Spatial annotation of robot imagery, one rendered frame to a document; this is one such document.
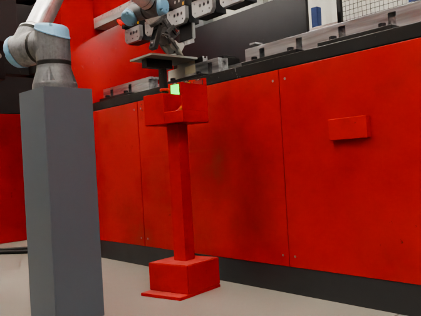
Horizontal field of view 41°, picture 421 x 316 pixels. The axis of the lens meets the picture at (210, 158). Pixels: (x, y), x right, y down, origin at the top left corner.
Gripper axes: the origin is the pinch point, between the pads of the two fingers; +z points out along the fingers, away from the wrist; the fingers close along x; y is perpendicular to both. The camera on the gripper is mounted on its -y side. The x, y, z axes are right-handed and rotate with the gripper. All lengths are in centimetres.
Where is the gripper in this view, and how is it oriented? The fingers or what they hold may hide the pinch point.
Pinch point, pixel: (176, 57)
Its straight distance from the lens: 271.0
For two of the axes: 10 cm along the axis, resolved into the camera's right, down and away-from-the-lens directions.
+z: 5.4, 7.3, 4.1
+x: -6.4, 0.4, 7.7
